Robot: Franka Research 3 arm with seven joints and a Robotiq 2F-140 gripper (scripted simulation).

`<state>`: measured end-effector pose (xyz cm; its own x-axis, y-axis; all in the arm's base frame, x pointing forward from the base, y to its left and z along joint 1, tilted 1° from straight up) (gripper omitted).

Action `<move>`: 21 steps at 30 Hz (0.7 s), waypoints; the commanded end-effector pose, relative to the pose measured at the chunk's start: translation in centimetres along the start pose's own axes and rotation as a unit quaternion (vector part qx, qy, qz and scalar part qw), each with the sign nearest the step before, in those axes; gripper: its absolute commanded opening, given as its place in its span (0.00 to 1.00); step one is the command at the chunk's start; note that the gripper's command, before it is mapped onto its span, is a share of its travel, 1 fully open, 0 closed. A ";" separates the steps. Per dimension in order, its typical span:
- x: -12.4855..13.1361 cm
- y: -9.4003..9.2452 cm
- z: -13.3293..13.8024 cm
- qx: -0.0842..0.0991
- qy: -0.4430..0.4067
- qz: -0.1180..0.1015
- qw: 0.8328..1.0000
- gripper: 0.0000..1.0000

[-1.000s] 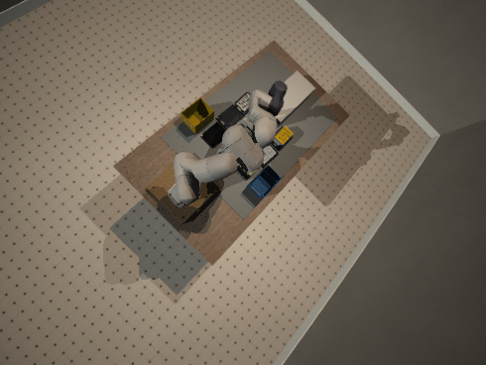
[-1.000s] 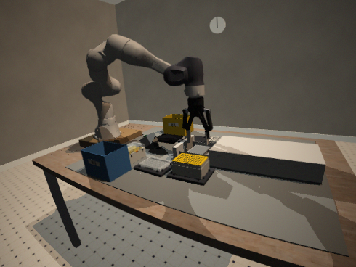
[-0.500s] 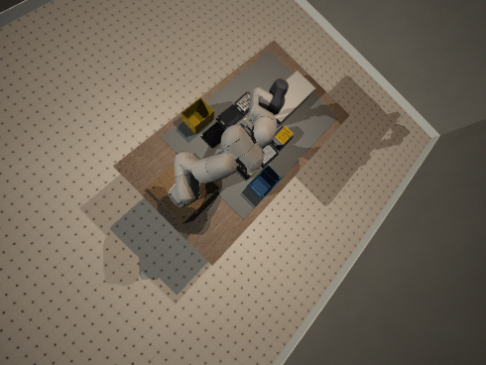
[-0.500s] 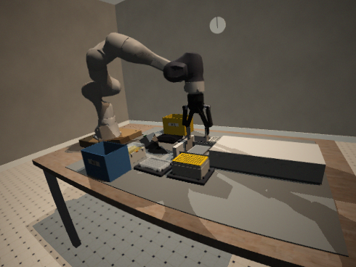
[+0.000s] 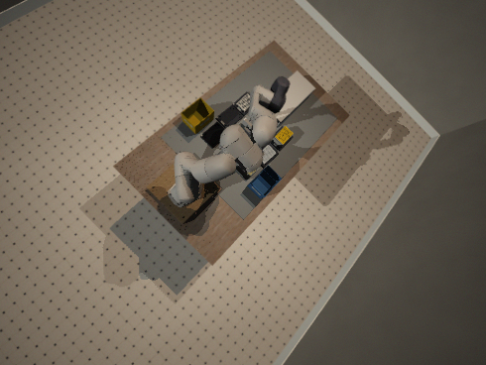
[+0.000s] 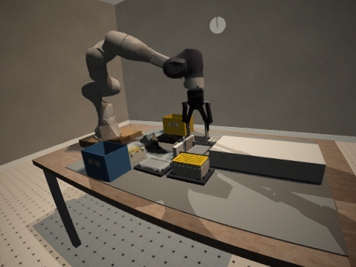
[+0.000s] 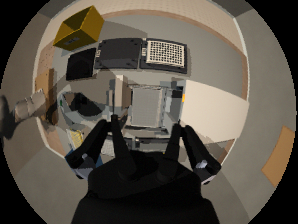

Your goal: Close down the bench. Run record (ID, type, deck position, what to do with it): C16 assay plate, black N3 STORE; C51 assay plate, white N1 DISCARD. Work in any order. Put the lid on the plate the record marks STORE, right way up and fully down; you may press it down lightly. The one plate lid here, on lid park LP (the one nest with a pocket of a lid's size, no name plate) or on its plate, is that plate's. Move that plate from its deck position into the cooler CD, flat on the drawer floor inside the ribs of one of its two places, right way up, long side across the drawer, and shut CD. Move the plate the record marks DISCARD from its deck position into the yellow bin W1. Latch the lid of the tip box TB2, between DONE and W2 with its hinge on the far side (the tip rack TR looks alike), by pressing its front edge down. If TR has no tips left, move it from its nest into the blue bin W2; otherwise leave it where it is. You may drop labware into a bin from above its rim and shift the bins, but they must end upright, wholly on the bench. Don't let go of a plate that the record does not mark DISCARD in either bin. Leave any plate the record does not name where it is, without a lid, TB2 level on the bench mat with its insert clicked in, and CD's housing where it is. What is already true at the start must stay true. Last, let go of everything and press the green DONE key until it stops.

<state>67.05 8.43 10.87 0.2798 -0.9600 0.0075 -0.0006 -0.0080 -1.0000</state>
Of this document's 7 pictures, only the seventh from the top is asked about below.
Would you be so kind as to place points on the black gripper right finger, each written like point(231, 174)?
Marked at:
point(202, 163)

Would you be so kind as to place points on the yellow bin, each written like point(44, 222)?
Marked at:
point(86, 29)

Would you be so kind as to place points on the grey bench mat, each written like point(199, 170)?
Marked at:
point(210, 61)

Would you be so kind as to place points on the dark blue bin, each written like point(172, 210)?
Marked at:
point(99, 161)

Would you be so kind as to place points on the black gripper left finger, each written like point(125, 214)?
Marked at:
point(83, 160)

